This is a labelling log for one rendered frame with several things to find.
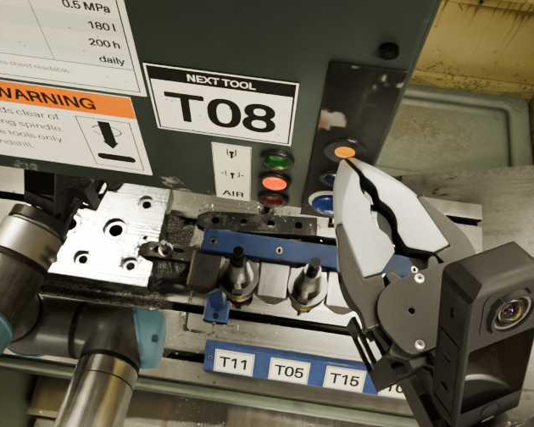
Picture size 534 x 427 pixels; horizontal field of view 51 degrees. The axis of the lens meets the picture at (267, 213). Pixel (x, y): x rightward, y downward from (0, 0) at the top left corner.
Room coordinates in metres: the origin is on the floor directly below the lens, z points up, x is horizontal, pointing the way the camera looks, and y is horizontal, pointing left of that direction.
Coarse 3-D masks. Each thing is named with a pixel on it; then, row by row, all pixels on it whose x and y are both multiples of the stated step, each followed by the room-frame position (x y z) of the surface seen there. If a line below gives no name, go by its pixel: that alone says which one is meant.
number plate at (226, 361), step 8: (216, 352) 0.24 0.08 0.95; (224, 352) 0.24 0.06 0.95; (232, 352) 0.24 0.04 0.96; (240, 352) 0.24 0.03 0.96; (216, 360) 0.23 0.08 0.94; (224, 360) 0.23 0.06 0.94; (232, 360) 0.23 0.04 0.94; (240, 360) 0.23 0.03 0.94; (248, 360) 0.23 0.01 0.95; (216, 368) 0.22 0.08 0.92; (224, 368) 0.22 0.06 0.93; (232, 368) 0.22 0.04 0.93; (240, 368) 0.22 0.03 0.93; (248, 368) 0.22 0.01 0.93
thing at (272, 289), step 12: (264, 264) 0.33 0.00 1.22; (276, 264) 0.33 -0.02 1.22; (288, 264) 0.33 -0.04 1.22; (264, 276) 0.31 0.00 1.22; (276, 276) 0.31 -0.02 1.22; (288, 276) 0.31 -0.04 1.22; (264, 288) 0.29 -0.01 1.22; (276, 288) 0.29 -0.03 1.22; (264, 300) 0.27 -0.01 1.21; (276, 300) 0.27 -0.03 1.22
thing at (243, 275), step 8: (232, 256) 0.31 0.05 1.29; (232, 264) 0.30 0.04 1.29; (248, 264) 0.30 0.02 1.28; (232, 272) 0.29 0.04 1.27; (240, 272) 0.29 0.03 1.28; (248, 272) 0.30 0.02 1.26; (232, 280) 0.29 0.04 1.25; (240, 280) 0.29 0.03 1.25; (248, 280) 0.29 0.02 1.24; (240, 288) 0.28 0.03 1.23
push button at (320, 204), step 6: (318, 198) 0.22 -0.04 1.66; (324, 198) 0.22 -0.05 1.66; (330, 198) 0.22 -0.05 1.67; (312, 204) 0.22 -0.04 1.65; (318, 204) 0.22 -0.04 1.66; (324, 204) 0.22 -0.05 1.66; (330, 204) 0.22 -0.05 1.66; (318, 210) 0.22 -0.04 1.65; (324, 210) 0.22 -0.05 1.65; (330, 210) 0.22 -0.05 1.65
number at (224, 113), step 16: (208, 96) 0.23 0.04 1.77; (224, 96) 0.23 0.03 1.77; (240, 96) 0.23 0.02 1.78; (208, 112) 0.23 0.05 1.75; (224, 112) 0.23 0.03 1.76; (240, 112) 0.23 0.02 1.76; (256, 112) 0.23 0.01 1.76; (272, 112) 0.23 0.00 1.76; (208, 128) 0.23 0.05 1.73; (224, 128) 0.23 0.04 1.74; (240, 128) 0.23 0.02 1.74; (256, 128) 0.23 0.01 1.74; (272, 128) 0.23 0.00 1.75
